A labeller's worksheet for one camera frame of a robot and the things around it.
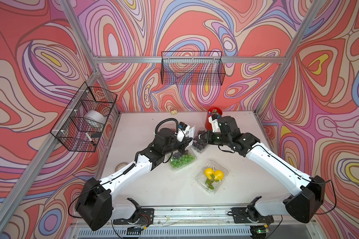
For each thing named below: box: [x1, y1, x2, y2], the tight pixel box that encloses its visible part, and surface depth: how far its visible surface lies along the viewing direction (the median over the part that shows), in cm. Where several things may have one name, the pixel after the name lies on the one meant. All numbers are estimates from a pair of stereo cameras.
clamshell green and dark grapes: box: [169, 146, 197, 172], surface depth 90 cm
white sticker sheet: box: [185, 124, 196, 148], surface depth 75 cm
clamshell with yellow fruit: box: [194, 158, 230, 195], surface depth 85 cm
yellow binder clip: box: [170, 107, 179, 116], surface depth 121 cm
